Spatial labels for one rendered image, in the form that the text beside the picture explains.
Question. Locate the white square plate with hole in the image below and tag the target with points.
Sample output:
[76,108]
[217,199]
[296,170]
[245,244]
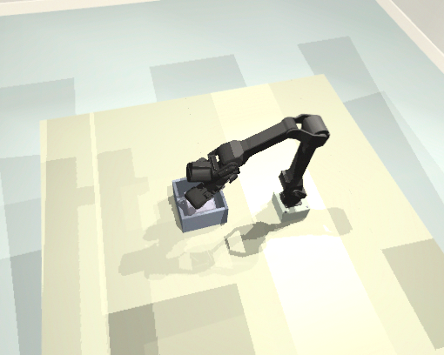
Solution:
[209,205]

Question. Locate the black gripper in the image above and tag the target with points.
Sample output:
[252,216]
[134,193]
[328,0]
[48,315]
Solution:
[199,195]

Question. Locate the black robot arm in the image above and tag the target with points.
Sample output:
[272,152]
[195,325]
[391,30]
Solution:
[312,134]

